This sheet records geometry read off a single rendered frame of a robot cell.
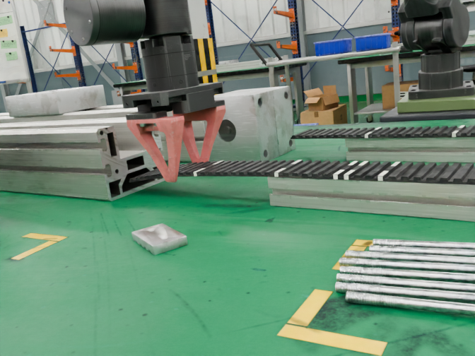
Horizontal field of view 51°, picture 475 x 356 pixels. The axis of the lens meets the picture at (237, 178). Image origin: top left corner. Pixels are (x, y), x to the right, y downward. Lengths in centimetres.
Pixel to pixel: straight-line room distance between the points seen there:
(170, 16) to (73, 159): 21
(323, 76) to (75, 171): 810
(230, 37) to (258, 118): 874
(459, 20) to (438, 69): 9
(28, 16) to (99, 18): 1249
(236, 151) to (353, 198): 28
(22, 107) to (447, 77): 81
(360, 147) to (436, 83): 43
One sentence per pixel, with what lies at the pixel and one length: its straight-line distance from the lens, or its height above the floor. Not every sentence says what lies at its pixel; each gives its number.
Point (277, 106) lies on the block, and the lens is 72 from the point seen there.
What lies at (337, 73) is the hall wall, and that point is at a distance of 858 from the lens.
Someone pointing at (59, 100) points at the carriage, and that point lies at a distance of 95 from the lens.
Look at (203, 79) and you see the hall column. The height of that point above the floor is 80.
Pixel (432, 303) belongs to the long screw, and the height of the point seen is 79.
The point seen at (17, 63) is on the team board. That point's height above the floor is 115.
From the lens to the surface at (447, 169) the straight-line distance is 46.
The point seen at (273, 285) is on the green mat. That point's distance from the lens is 33.
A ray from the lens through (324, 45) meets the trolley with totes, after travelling 369.
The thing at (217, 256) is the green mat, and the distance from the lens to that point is 38.
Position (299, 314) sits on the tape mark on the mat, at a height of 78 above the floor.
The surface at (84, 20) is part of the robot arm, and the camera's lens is 50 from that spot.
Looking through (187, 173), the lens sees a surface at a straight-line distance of 54.
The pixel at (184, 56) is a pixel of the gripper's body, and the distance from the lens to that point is 54.
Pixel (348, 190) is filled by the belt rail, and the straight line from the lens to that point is 45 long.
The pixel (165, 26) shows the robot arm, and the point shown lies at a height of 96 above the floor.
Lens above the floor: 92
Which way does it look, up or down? 13 degrees down
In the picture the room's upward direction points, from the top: 7 degrees counter-clockwise
